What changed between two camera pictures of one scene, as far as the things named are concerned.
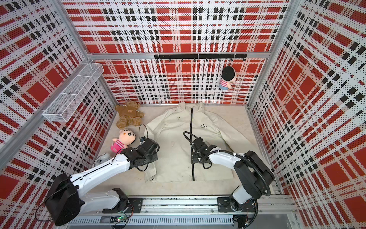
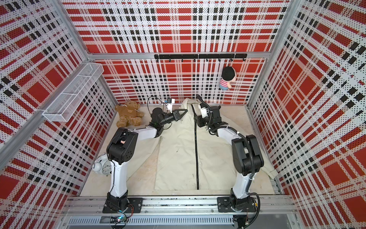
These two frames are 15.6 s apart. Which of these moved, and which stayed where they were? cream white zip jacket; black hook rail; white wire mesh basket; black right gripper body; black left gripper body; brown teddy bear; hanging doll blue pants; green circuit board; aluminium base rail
Moved: black right gripper body; black left gripper body; cream white zip jacket
Stayed: brown teddy bear; white wire mesh basket; aluminium base rail; green circuit board; hanging doll blue pants; black hook rail
